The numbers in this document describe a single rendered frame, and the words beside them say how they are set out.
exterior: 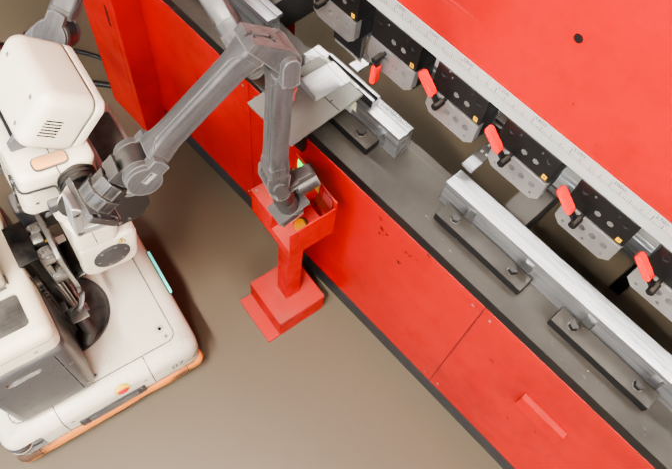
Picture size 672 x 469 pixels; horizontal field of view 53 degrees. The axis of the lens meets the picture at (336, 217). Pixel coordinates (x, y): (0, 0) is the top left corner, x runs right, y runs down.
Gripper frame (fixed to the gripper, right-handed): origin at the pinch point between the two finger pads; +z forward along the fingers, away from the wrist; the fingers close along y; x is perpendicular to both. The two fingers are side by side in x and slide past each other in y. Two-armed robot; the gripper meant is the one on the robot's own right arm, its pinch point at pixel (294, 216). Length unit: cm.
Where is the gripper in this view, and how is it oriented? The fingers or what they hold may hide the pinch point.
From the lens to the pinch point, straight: 189.8
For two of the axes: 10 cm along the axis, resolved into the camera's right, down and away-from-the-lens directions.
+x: -5.9, -7.3, 3.4
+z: 1.2, 3.4, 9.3
